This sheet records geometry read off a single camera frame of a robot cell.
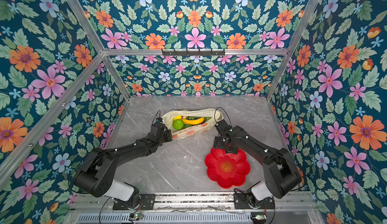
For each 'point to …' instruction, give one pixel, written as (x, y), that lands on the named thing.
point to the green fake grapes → (193, 117)
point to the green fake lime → (178, 124)
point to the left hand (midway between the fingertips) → (172, 128)
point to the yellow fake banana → (194, 122)
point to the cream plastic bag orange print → (216, 115)
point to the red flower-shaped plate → (227, 169)
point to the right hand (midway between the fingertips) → (221, 146)
